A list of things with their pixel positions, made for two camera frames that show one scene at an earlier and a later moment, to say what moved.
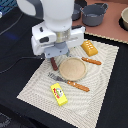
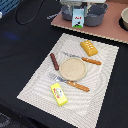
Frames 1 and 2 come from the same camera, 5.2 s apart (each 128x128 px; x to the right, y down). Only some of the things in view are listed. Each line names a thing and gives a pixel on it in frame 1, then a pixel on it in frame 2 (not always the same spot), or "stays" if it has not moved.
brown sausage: (54, 63) stays
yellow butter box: (59, 95) stays
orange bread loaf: (89, 48) stays
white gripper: (52, 44) -> (78, 3)
